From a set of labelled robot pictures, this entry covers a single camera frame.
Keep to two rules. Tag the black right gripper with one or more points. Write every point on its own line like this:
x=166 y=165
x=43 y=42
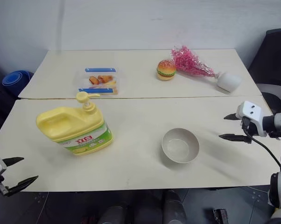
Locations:
x=252 y=129

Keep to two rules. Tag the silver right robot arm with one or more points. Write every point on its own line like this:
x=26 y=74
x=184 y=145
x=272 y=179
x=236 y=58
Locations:
x=280 y=122

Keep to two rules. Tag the beige round bowl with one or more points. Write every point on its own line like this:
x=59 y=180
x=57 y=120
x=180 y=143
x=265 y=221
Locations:
x=180 y=147

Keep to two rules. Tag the yellow detergent pump bottle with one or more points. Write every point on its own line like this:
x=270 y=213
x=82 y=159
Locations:
x=70 y=126

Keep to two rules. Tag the white vase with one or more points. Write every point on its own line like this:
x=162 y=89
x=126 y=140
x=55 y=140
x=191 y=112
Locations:
x=229 y=81

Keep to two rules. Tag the black office chair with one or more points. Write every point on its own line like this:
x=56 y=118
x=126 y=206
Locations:
x=274 y=51

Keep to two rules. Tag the toy hamburger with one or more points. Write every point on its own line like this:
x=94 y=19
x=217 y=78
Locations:
x=166 y=70

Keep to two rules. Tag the blue rolled mat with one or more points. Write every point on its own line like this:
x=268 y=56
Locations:
x=15 y=80

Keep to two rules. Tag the orange fried food piece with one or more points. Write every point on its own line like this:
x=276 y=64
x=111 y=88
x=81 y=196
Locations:
x=94 y=80
x=104 y=78

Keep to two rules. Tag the clear food container blue clips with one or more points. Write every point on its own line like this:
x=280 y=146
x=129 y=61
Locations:
x=99 y=70

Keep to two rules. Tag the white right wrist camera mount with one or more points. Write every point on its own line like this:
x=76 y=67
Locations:
x=251 y=112

